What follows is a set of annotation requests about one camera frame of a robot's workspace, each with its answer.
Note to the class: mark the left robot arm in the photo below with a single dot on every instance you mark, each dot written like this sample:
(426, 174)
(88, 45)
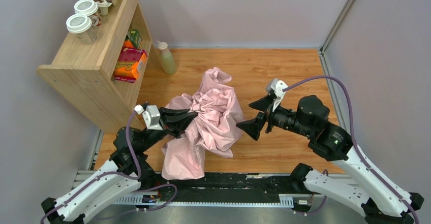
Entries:
(126, 170)

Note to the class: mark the pink folding umbrella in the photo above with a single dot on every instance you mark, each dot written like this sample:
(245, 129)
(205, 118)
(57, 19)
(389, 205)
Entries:
(214, 129)

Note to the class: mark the green carton on shelf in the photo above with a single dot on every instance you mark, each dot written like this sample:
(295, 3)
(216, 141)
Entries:
(134, 39)

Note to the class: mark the white lidded jar rear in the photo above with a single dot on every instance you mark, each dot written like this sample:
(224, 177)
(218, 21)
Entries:
(90, 9)

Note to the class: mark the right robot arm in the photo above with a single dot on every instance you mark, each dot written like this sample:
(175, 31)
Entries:
(377, 199)

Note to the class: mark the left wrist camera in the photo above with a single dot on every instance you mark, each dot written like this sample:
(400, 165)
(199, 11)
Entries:
(151, 116)

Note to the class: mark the white lidded jar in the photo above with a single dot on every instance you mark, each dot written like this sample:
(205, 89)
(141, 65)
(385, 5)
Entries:
(81, 27)
(90, 9)

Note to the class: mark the orange pink snack box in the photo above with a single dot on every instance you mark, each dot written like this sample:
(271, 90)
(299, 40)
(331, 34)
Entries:
(129, 64)

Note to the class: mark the white lidded jar front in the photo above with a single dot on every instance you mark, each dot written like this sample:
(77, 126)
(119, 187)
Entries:
(81, 27)

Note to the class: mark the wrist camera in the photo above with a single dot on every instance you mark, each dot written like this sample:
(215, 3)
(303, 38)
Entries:
(276, 88)
(151, 116)

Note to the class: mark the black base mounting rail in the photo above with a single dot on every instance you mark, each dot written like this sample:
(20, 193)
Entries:
(225, 190)

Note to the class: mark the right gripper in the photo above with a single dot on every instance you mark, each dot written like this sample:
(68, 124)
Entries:
(267, 119)

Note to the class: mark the wooden shelf unit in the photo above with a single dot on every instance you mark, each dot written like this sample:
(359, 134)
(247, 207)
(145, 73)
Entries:
(82, 73)

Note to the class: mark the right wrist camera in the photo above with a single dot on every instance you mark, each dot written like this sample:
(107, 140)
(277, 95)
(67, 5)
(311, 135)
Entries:
(276, 88)

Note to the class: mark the green squeeze bottle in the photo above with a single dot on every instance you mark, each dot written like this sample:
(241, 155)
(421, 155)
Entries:
(166, 58)

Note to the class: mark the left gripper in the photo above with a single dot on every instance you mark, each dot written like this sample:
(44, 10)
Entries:
(163, 124)

